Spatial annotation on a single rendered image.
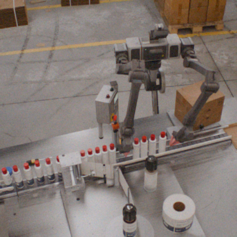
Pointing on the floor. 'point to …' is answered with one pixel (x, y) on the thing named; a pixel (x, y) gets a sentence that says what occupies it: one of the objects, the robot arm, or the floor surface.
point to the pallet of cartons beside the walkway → (191, 14)
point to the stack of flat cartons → (13, 13)
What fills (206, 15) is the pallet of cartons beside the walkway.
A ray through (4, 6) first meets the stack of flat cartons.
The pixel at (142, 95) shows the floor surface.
